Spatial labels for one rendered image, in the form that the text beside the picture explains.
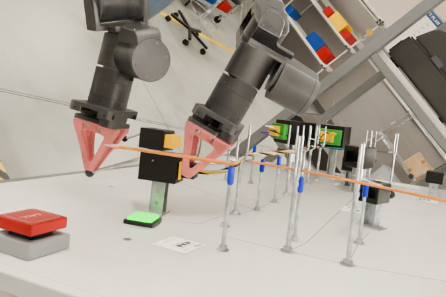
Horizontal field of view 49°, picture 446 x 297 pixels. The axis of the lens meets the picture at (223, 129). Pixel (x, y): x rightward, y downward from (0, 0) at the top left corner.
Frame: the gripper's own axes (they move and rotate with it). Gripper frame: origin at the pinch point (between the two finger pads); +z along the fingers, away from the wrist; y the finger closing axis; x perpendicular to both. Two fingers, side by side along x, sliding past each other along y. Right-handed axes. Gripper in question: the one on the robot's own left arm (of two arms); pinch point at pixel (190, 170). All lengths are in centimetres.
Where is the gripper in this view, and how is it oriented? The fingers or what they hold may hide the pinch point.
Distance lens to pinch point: 70.5
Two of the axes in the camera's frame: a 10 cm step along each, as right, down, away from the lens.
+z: -4.9, 8.6, 1.0
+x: -8.6, -5.0, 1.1
